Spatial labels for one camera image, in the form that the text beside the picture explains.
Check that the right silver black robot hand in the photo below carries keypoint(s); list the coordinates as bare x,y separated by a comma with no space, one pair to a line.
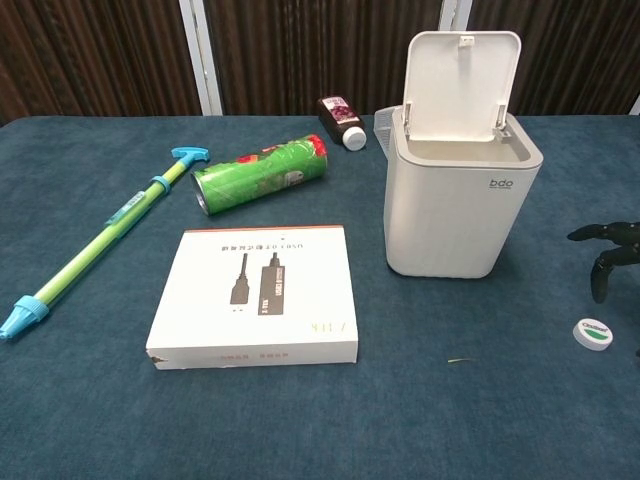
622,235

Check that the small white green disc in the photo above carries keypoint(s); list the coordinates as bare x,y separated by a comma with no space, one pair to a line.
593,334

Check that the white lidded bin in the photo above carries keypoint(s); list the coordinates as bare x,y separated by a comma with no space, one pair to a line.
450,220

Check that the dark grape juice bottle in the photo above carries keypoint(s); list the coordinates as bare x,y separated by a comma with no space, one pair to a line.
340,120

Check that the green patterned roll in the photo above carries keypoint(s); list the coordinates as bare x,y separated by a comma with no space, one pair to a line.
260,172

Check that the flat white product box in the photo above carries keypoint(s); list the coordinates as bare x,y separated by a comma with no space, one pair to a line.
255,295

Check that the blue felt table mat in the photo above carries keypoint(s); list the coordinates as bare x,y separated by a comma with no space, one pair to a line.
300,425

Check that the teal green toy water pump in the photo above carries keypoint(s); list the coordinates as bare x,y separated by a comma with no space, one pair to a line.
100,240

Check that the white partition post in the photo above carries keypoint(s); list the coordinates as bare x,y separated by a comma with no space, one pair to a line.
455,15
636,102
200,55

